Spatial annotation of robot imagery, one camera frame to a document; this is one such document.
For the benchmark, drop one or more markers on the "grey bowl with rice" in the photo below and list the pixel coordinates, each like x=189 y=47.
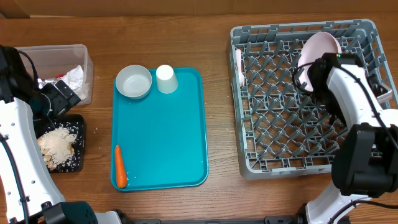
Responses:
x=134 y=81

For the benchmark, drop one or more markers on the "grey dishwasher rack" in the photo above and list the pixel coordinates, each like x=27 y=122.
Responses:
x=280 y=131

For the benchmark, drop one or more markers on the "orange carrot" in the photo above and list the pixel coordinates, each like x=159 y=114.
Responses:
x=121 y=177

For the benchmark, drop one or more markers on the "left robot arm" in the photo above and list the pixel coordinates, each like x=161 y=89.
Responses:
x=31 y=194

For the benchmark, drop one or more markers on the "white plastic cup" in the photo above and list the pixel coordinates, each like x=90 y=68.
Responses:
x=166 y=79

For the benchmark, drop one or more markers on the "teal serving tray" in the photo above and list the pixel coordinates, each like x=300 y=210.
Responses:
x=163 y=136

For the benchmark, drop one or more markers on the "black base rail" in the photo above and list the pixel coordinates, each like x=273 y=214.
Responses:
x=266 y=220

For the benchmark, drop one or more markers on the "white plastic fork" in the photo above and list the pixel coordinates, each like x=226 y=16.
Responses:
x=238 y=54

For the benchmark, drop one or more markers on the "black plastic waste bin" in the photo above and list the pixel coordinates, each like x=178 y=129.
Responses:
x=76 y=124

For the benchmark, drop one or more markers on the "silver red foil wrapper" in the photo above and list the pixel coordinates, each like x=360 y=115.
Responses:
x=42 y=82

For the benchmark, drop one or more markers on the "clear plastic storage bin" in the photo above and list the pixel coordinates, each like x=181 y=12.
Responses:
x=52 y=60

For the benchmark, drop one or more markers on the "pink round plate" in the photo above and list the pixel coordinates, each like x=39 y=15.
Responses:
x=314 y=48

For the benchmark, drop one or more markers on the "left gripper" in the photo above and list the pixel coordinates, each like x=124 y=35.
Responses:
x=62 y=102

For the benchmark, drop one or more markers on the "pile of peanuts and rice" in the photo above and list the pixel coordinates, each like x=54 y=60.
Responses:
x=56 y=148

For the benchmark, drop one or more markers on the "white napkin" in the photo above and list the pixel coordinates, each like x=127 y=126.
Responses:
x=76 y=80

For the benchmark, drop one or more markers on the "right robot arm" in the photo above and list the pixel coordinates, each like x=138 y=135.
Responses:
x=366 y=165

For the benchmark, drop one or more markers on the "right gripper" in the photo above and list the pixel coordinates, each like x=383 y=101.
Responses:
x=315 y=73

